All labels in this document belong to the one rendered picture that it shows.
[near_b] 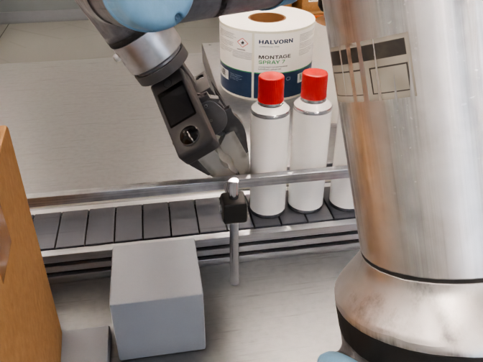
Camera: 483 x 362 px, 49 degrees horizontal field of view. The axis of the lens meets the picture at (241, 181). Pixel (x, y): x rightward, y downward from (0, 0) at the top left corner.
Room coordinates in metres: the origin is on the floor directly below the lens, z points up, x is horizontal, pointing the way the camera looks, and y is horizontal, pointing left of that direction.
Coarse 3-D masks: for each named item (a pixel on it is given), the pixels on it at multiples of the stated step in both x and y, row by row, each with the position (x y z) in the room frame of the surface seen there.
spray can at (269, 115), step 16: (272, 80) 0.62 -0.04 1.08; (272, 96) 0.62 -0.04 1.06; (256, 112) 0.62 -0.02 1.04; (272, 112) 0.61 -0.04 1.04; (288, 112) 0.62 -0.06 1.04; (256, 128) 0.62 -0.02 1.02; (272, 128) 0.61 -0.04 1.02; (288, 128) 0.62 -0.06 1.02; (256, 144) 0.61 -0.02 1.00; (272, 144) 0.61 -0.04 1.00; (256, 160) 0.61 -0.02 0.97; (272, 160) 0.61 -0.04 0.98; (256, 192) 0.61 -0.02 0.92; (272, 192) 0.61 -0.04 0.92; (256, 208) 0.61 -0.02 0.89; (272, 208) 0.61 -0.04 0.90
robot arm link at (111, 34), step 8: (80, 0) 0.58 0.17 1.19; (80, 8) 0.60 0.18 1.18; (88, 8) 0.57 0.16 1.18; (88, 16) 0.59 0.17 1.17; (96, 16) 0.56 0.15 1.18; (96, 24) 0.59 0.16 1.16; (104, 24) 0.59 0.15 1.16; (112, 24) 0.57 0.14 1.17; (104, 32) 0.59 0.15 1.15; (112, 32) 0.59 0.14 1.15; (120, 32) 0.58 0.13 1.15; (128, 32) 0.58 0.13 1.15; (136, 32) 0.59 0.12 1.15; (144, 32) 0.59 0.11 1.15; (112, 40) 0.59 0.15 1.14; (120, 40) 0.59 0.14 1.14; (128, 40) 0.59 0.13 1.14; (112, 48) 0.60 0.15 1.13
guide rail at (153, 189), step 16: (224, 176) 0.59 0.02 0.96; (240, 176) 0.59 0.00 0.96; (256, 176) 0.59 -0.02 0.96; (272, 176) 0.59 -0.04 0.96; (288, 176) 0.59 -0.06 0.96; (304, 176) 0.60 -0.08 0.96; (320, 176) 0.60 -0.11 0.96; (336, 176) 0.60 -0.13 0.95; (48, 192) 0.55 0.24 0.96; (64, 192) 0.55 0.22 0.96; (80, 192) 0.55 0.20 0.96; (96, 192) 0.55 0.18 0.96; (112, 192) 0.56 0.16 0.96; (128, 192) 0.56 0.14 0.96; (144, 192) 0.56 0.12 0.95; (160, 192) 0.57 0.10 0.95; (176, 192) 0.57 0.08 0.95
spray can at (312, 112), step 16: (304, 80) 0.64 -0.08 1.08; (320, 80) 0.63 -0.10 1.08; (304, 96) 0.63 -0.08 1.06; (320, 96) 0.63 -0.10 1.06; (304, 112) 0.62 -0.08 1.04; (320, 112) 0.62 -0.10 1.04; (304, 128) 0.62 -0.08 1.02; (320, 128) 0.62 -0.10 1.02; (304, 144) 0.62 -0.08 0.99; (320, 144) 0.62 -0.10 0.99; (304, 160) 0.62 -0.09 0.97; (320, 160) 0.62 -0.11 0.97; (288, 192) 0.64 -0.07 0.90; (304, 192) 0.62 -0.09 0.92; (320, 192) 0.63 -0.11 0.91; (304, 208) 0.62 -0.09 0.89; (320, 208) 0.63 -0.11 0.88
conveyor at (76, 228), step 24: (48, 216) 0.61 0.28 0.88; (72, 216) 0.61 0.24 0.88; (96, 216) 0.61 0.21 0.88; (120, 216) 0.61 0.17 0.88; (144, 216) 0.61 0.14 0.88; (168, 216) 0.61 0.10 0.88; (192, 216) 0.61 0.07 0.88; (216, 216) 0.61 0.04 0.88; (288, 216) 0.61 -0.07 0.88; (312, 216) 0.61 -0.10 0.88; (336, 216) 0.61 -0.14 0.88; (48, 240) 0.56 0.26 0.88; (72, 240) 0.56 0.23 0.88; (96, 240) 0.56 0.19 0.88; (120, 240) 0.56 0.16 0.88; (144, 240) 0.56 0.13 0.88
